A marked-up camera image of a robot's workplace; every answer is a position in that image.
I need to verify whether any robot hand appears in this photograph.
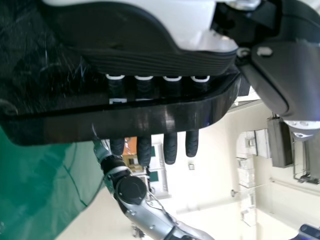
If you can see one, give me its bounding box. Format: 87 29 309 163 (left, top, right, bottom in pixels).
41 0 320 167

